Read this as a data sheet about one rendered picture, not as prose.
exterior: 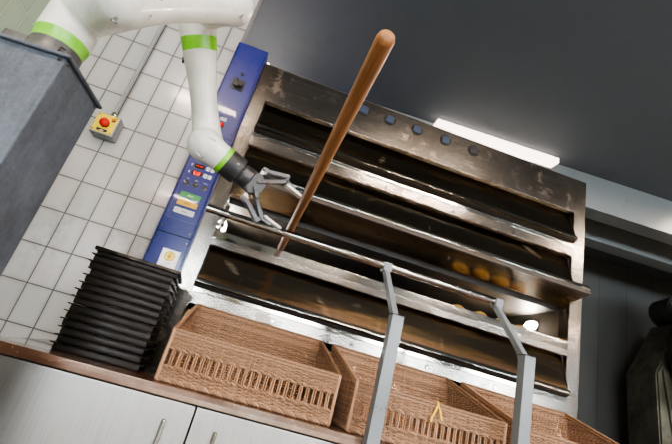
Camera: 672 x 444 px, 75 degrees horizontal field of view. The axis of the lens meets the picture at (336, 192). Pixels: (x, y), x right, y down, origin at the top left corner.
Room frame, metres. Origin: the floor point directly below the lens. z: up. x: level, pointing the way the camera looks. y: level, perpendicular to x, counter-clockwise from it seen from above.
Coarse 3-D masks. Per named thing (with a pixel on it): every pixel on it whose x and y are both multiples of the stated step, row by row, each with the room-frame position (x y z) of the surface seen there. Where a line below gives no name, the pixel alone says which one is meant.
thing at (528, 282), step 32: (288, 192) 1.82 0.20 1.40; (320, 224) 2.02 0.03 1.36; (352, 224) 1.95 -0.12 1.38; (384, 224) 1.88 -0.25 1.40; (416, 256) 2.09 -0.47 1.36; (448, 256) 2.01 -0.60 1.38; (480, 256) 1.95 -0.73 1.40; (512, 288) 2.16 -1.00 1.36; (544, 288) 2.08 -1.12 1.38; (576, 288) 2.02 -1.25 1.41
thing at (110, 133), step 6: (102, 114) 1.78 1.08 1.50; (108, 114) 1.78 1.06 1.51; (96, 120) 1.78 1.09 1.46; (120, 120) 1.79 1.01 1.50; (90, 126) 1.78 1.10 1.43; (96, 126) 1.78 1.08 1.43; (102, 126) 1.78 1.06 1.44; (108, 126) 1.78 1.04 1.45; (114, 126) 1.79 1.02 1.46; (120, 126) 1.82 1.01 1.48; (96, 132) 1.79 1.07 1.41; (102, 132) 1.78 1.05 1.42; (108, 132) 1.78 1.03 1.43; (114, 132) 1.80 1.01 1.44; (120, 132) 1.85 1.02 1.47; (102, 138) 1.83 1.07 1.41; (108, 138) 1.81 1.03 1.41; (114, 138) 1.83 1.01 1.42
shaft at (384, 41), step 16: (384, 32) 0.51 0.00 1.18; (384, 48) 0.52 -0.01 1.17; (368, 64) 0.57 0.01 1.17; (368, 80) 0.60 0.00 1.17; (352, 96) 0.66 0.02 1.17; (352, 112) 0.71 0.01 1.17; (336, 128) 0.79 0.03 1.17; (336, 144) 0.85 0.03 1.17; (320, 160) 0.96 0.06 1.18; (320, 176) 1.05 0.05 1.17; (304, 192) 1.20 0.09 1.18; (304, 208) 1.33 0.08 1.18; (288, 224) 1.59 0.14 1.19; (288, 240) 1.80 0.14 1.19
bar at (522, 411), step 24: (240, 216) 1.58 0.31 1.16; (312, 240) 1.61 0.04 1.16; (384, 264) 1.65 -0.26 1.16; (456, 288) 1.70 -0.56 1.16; (384, 336) 1.47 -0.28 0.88; (384, 360) 1.43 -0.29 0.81; (528, 360) 1.50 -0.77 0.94; (384, 384) 1.43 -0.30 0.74; (528, 384) 1.50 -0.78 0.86; (384, 408) 1.43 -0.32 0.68; (528, 408) 1.50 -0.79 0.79; (528, 432) 1.50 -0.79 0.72
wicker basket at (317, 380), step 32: (192, 320) 1.88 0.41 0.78; (224, 320) 1.92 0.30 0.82; (192, 352) 1.46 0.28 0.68; (224, 352) 1.47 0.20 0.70; (256, 352) 1.48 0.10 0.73; (288, 352) 1.94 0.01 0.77; (320, 352) 1.91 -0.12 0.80; (192, 384) 1.47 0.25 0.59; (224, 384) 1.48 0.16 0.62; (256, 384) 1.49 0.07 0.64; (288, 384) 1.50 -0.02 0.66; (320, 384) 1.52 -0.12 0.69; (320, 416) 1.52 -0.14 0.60
